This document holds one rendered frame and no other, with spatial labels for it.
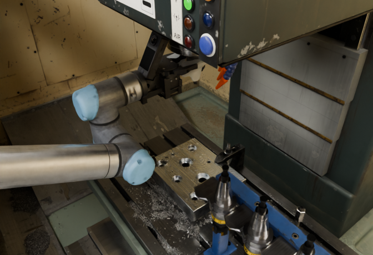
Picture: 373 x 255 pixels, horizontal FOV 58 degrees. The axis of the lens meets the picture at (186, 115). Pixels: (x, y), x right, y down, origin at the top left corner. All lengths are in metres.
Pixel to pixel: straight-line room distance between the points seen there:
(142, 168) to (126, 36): 1.34
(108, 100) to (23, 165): 0.25
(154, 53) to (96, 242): 0.81
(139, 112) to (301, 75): 1.01
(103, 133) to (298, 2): 0.51
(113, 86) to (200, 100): 1.60
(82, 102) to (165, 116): 1.22
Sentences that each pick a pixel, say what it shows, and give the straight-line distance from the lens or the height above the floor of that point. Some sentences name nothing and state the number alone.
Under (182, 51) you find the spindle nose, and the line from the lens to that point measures 0.85.
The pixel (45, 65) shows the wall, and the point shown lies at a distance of 1.87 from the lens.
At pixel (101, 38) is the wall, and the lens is 1.93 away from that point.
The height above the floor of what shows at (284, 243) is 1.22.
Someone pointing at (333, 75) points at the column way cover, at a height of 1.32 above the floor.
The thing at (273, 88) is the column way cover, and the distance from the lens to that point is 1.37.
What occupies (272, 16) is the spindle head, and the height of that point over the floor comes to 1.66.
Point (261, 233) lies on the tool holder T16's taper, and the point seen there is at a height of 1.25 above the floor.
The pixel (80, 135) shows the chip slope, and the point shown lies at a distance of 1.85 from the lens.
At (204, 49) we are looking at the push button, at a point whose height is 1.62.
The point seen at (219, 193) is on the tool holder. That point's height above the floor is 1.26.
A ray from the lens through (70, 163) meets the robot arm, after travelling 0.68.
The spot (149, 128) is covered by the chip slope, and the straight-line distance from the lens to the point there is 1.90.
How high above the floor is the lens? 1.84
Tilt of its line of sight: 35 degrees down
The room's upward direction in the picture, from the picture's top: 1 degrees counter-clockwise
